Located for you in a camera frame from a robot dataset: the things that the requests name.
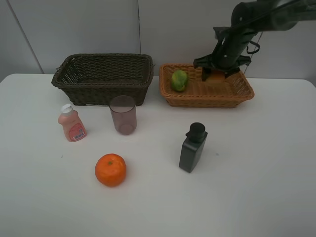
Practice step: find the light brown wicker basket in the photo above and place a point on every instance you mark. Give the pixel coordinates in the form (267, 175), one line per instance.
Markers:
(228, 93)

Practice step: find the pink bottle white cap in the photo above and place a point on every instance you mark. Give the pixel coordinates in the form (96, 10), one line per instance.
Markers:
(73, 127)

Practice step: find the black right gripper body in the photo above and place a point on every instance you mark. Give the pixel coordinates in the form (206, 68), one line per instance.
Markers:
(227, 54)

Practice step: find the orange mandarin fruit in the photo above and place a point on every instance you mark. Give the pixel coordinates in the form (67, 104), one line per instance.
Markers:
(111, 170)

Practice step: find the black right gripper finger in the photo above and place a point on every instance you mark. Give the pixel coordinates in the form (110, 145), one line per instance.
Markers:
(206, 73)
(231, 72)

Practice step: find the translucent purple plastic cup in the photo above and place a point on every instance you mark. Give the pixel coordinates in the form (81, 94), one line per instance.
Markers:
(123, 111)

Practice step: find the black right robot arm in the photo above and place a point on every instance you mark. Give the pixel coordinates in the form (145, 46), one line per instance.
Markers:
(268, 16)

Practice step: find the red yellow peach fruit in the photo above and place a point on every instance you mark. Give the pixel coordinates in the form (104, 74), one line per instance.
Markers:
(216, 76)

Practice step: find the dark green pump bottle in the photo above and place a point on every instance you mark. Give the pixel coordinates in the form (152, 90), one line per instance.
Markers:
(192, 147)

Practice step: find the green lime fruit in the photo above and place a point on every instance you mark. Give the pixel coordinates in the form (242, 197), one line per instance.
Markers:
(179, 80)

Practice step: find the dark brown wicker basket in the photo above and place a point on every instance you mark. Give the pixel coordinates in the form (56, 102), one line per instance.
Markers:
(95, 79)

